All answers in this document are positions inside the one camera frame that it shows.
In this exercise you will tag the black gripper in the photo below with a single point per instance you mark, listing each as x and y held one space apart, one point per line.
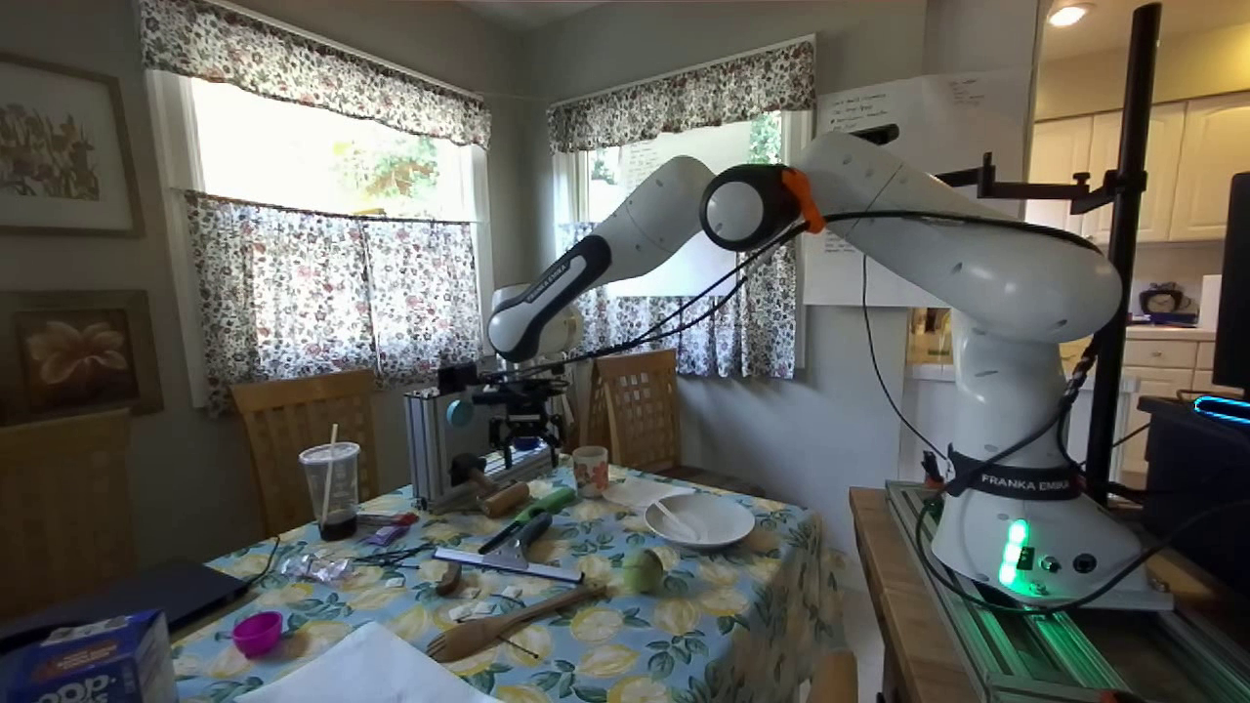
530 415

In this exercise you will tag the wooden pestle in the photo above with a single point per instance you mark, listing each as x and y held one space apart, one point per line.
464 640

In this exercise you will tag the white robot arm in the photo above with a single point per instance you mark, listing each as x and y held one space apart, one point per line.
1016 288

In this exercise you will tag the floral window valance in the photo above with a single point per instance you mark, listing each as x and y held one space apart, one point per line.
298 61
676 99

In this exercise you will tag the short wooden roller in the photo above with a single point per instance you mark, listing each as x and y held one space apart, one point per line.
505 497

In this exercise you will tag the small patterned cup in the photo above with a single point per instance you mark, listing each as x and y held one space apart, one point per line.
591 470

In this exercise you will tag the wooden dining chair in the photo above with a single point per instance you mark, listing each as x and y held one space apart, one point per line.
65 508
638 410
279 444

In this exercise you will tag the red purple packet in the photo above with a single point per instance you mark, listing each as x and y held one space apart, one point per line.
387 527

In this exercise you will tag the green pear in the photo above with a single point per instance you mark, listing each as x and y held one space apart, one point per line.
643 571

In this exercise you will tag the white plate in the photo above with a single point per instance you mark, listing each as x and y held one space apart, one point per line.
703 522

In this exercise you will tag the lemon print tablecloth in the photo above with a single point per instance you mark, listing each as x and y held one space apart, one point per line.
392 600

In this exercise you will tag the clear plastic cup with straw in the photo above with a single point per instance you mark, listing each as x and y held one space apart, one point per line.
328 488

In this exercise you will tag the clear plastic wrapper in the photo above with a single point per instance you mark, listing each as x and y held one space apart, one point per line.
316 565

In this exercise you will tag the floral cafe curtain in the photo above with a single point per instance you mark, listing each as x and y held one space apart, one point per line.
755 324
286 299

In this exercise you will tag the white paper sheet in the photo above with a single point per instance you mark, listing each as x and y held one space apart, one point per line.
366 670

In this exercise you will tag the small magenta cup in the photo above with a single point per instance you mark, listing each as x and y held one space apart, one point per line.
258 633

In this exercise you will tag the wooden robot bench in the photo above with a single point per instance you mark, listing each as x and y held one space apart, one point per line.
885 571

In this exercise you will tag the dark flat laptop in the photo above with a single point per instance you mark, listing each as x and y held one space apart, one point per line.
129 592

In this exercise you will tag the framed orange flower picture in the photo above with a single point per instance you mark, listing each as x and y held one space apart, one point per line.
79 354

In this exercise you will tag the blue cardboard box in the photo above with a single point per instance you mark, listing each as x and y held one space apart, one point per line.
79 664

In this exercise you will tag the framed botanical print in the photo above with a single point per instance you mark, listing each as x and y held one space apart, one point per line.
61 150

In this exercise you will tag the black cabinet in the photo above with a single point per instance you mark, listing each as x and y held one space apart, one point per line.
1198 483

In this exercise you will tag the ceiling light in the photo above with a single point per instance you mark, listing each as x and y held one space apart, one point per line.
1068 14

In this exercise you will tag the black monitor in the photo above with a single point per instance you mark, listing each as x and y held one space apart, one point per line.
1237 279

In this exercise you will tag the white kitchen cabinets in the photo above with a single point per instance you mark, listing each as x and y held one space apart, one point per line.
1204 169

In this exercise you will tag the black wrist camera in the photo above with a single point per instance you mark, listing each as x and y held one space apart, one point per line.
493 380

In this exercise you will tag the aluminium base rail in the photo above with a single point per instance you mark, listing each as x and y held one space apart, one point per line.
1039 650

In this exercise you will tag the black camera stand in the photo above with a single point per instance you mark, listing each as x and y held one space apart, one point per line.
1130 131

